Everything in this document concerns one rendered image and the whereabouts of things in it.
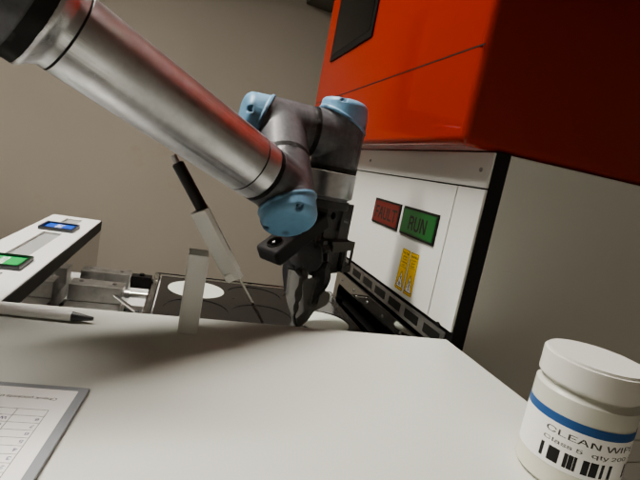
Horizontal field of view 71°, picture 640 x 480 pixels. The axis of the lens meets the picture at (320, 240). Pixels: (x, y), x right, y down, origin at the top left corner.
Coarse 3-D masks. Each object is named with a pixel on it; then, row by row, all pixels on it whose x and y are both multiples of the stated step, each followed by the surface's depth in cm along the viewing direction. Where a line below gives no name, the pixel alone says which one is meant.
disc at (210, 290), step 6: (174, 282) 84; (180, 282) 85; (174, 288) 81; (180, 288) 82; (210, 288) 85; (216, 288) 86; (180, 294) 78; (204, 294) 81; (210, 294) 81; (216, 294) 82; (222, 294) 83
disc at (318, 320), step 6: (318, 312) 83; (312, 318) 79; (318, 318) 80; (324, 318) 80; (330, 318) 81; (336, 318) 82; (306, 324) 75; (312, 324) 76; (318, 324) 76; (324, 324) 77; (330, 324) 78; (336, 324) 78; (342, 324) 79
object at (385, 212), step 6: (378, 204) 89; (384, 204) 86; (390, 204) 83; (378, 210) 88; (384, 210) 86; (390, 210) 83; (396, 210) 81; (372, 216) 90; (378, 216) 88; (384, 216) 85; (390, 216) 82; (396, 216) 80; (384, 222) 85; (390, 222) 82
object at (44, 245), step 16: (32, 224) 83; (80, 224) 90; (96, 224) 93; (0, 240) 68; (16, 240) 70; (32, 240) 73; (48, 240) 75; (64, 240) 76; (48, 256) 65; (0, 272) 55; (16, 272) 56; (32, 272) 57; (0, 288) 50; (16, 288) 52
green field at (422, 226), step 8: (408, 216) 76; (416, 216) 73; (424, 216) 71; (432, 216) 68; (408, 224) 76; (416, 224) 73; (424, 224) 71; (432, 224) 68; (408, 232) 75; (416, 232) 73; (424, 232) 70; (432, 232) 68
